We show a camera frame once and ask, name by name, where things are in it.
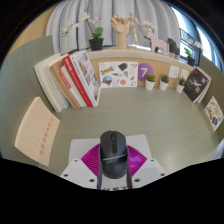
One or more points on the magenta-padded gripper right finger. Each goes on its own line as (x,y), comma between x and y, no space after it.
(150,171)

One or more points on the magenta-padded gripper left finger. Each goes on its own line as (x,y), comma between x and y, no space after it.
(78,171)

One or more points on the black computer mouse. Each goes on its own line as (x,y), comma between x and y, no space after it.
(114,153)

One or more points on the white printed mouse pad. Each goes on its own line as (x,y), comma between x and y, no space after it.
(80,146)

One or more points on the beige booklet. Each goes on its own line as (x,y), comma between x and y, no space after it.
(36,131)

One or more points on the white sticker sheet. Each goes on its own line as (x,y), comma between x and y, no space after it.
(214,114)
(118,74)

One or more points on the small succulent in white pot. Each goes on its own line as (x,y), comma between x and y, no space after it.
(163,85)
(180,88)
(150,85)

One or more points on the red book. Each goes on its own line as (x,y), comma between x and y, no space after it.
(77,81)

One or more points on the thick white book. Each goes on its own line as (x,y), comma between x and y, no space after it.
(48,81)

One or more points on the dark-covered book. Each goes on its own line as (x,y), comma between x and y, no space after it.
(195,85)

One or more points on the purple round number sign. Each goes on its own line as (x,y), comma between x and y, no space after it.
(145,70)

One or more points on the wooden desk shelf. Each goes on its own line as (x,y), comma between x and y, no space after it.
(133,55)

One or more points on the white orchid in black pot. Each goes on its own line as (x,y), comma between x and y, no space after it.
(191,61)
(96,44)

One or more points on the dark horse figurine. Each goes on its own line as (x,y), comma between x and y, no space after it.
(172,45)

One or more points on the pink horse figurine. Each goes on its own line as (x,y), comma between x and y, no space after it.
(157,41)

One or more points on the wooden hand model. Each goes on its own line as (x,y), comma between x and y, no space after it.
(120,30)

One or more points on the white orchid plant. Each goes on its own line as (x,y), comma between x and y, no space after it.
(149,25)

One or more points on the window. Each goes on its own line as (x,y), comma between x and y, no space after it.
(200,33)

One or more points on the wooden artist mannequin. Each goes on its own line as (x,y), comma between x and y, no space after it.
(132,25)

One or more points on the grey curtain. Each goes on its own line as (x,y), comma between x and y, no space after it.
(110,8)

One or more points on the white wall outlet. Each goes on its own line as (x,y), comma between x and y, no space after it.
(184,74)
(174,71)

